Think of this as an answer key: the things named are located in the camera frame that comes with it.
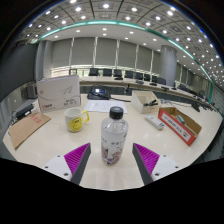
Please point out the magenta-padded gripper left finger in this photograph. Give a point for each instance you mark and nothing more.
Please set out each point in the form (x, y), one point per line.
(77, 159)

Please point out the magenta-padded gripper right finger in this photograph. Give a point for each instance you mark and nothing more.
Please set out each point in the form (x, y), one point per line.
(146, 159)

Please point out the clear plastic water bottle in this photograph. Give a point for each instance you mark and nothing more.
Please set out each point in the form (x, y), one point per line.
(114, 140)

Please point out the white remote control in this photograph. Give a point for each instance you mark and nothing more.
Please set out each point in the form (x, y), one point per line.
(154, 122)

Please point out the open red cardboard box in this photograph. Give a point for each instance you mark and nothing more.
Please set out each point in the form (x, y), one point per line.
(175, 128)

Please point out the white printed paper sheet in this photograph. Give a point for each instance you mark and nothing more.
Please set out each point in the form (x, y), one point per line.
(100, 106)

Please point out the brown paper envelope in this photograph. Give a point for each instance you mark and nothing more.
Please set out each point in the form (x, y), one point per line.
(26, 128)

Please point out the small open white box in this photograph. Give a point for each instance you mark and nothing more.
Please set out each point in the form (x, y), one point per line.
(140, 100)

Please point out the white copy paper carton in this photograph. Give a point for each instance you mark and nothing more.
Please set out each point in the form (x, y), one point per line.
(58, 93)

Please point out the black power adapter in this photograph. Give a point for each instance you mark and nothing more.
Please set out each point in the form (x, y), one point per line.
(25, 111)

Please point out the long curved conference table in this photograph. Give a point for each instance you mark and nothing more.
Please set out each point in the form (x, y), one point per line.
(100, 80)

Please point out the grey box cabinet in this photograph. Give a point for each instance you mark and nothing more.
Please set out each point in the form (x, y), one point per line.
(31, 91)

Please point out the row of black office chairs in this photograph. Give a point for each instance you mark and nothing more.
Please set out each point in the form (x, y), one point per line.
(117, 72)

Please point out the recessed ceiling lights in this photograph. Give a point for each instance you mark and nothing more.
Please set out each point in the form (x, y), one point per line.
(106, 6)

